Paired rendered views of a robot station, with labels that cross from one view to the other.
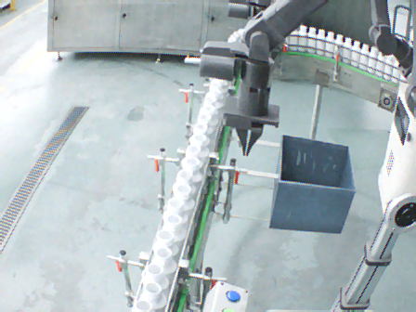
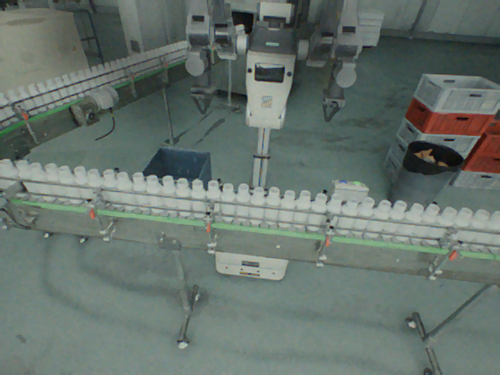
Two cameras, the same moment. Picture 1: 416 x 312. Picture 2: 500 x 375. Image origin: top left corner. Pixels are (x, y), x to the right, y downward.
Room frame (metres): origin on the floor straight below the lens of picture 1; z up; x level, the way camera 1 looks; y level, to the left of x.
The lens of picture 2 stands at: (1.09, 0.83, 1.81)
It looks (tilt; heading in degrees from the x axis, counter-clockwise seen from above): 40 degrees down; 267
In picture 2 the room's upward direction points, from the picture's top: 4 degrees clockwise
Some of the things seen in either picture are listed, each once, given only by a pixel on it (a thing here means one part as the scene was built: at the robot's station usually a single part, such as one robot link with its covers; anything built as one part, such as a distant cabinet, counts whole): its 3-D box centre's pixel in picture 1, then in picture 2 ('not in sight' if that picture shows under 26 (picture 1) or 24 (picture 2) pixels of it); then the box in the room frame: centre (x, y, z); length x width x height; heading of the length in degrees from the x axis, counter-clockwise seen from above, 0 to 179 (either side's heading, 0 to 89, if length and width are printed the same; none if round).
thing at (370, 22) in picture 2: not in sight; (357, 28); (-2.58, -9.21, 0.50); 1.24 x 1.03 x 1.00; 176
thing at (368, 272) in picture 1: (360, 287); (259, 176); (0.95, -0.60, 0.74); 0.11 x 0.11 x 0.40; 84
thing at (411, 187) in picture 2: not in sight; (419, 180); (-0.64, -1.18, 0.32); 0.45 x 0.45 x 0.64
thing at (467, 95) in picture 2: not in sight; (457, 93); (-0.96, -1.69, 1.00); 0.61 x 0.41 x 0.22; 1
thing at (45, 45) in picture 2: not in sight; (38, 62); (4.06, -3.36, 0.59); 1.10 x 0.62 x 1.18; 66
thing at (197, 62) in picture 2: (249, 2); (199, 50); (1.23, -0.08, 1.60); 0.12 x 0.09 x 0.12; 85
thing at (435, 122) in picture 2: not in sight; (446, 115); (-0.97, -1.69, 0.78); 0.61 x 0.41 x 0.22; 0
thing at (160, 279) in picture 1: (156, 290); (347, 215); (0.66, 0.09, 1.08); 0.06 x 0.06 x 0.17
